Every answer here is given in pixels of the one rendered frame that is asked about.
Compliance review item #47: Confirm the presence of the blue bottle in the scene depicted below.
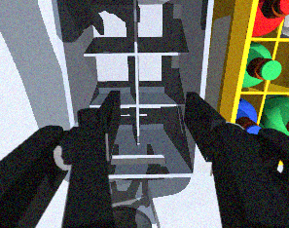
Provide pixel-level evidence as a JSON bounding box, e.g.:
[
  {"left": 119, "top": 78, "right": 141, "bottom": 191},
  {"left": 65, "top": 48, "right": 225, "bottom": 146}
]
[{"left": 235, "top": 97, "right": 260, "bottom": 134}]

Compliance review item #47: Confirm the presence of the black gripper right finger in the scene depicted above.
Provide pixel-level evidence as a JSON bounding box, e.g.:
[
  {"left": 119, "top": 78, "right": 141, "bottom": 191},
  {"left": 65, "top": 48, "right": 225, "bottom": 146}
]
[{"left": 184, "top": 92, "right": 289, "bottom": 228}]

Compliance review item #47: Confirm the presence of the yellow plastic crate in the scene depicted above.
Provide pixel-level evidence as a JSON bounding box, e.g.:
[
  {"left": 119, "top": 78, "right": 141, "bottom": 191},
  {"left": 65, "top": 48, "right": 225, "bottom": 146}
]
[{"left": 204, "top": 0, "right": 289, "bottom": 125}]

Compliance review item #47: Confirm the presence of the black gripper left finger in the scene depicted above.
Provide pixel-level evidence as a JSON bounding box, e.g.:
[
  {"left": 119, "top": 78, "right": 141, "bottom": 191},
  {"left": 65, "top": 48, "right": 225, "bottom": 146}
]
[{"left": 0, "top": 91, "right": 121, "bottom": 228}]

